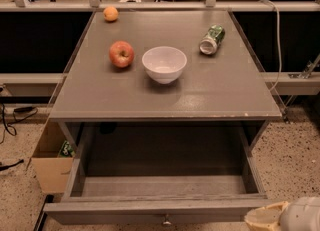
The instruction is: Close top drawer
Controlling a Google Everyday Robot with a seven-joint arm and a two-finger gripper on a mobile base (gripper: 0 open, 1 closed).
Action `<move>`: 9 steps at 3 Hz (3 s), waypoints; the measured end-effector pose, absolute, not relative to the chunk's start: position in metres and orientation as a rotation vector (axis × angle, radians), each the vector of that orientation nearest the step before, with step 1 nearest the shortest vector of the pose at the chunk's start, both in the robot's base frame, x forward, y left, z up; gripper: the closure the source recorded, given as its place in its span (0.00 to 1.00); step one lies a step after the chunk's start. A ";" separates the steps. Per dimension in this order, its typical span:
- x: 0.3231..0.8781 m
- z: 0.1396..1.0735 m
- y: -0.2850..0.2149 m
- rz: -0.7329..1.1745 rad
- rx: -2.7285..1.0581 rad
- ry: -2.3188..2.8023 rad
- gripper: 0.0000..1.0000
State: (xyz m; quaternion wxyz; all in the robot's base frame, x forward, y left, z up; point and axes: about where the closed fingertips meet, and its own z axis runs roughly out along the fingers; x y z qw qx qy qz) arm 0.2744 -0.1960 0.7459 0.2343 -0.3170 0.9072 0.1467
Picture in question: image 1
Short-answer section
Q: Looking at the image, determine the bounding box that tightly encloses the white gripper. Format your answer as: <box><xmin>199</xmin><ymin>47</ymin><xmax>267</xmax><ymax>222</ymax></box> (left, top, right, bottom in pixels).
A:
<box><xmin>244</xmin><ymin>197</ymin><xmax>320</xmax><ymax>231</ymax></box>

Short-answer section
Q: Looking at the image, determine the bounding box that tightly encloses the grey top drawer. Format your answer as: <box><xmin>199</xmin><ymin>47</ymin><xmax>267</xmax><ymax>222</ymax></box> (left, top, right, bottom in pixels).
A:
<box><xmin>45</xmin><ymin>122</ymin><xmax>270</xmax><ymax>225</ymax></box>

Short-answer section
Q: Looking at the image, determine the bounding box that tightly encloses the metal drawer knob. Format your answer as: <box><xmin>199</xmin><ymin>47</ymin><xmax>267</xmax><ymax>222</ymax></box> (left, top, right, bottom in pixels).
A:
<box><xmin>162</xmin><ymin>214</ymin><xmax>172</xmax><ymax>227</ymax></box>

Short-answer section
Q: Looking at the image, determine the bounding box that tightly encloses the grey wooden drawer cabinet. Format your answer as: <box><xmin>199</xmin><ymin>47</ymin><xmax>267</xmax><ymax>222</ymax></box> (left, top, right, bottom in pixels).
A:
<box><xmin>48</xmin><ymin>9</ymin><xmax>283</xmax><ymax>153</ymax></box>

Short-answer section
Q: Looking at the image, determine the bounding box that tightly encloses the white bowl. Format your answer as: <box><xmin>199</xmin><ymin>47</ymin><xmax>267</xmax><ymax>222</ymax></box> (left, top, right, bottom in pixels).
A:
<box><xmin>142</xmin><ymin>46</ymin><xmax>187</xmax><ymax>84</ymax></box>

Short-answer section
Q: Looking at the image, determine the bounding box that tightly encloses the green soda can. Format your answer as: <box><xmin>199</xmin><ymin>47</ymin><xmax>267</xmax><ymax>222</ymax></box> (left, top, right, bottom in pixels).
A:
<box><xmin>199</xmin><ymin>25</ymin><xmax>225</xmax><ymax>55</ymax></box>

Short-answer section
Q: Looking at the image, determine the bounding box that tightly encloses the green chip bag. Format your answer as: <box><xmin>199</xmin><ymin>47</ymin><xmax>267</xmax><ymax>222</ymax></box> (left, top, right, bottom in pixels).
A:
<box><xmin>58</xmin><ymin>141</ymin><xmax>75</xmax><ymax>157</ymax></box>

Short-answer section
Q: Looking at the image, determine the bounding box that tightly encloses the cardboard box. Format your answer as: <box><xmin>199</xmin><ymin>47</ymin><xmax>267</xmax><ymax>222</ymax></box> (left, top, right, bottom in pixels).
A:
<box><xmin>31</xmin><ymin>121</ymin><xmax>73</xmax><ymax>194</ymax></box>

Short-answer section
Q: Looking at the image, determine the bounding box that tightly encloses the red apple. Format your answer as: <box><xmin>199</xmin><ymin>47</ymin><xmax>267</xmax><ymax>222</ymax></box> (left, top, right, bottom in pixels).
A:
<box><xmin>109</xmin><ymin>41</ymin><xmax>134</xmax><ymax>68</ymax></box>

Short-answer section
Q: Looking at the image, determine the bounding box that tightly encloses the orange fruit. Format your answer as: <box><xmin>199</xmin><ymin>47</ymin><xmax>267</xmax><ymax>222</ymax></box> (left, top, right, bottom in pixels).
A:
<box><xmin>103</xmin><ymin>6</ymin><xmax>119</xmax><ymax>22</ymax></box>

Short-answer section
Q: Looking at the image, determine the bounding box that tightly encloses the metal clamp bracket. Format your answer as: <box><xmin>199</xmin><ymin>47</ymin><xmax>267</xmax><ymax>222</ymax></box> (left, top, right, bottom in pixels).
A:
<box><xmin>289</xmin><ymin>53</ymin><xmax>320</xmax><ymax>79</ymax></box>

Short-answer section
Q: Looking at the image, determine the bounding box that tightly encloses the white cable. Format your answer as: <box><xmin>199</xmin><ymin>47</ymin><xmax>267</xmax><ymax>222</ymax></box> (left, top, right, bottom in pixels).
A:
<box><xmin>259</xmin><ymin>0</ymin><xmax>283</xmax><ymax>93</ymax></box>

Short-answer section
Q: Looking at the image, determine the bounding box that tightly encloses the black floor cable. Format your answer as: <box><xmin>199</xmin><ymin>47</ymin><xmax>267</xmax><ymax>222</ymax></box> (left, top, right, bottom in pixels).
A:
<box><xmin>0</xmin><ymin>101</ymin><xmax>39</xmax><ymax>145</ymax></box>

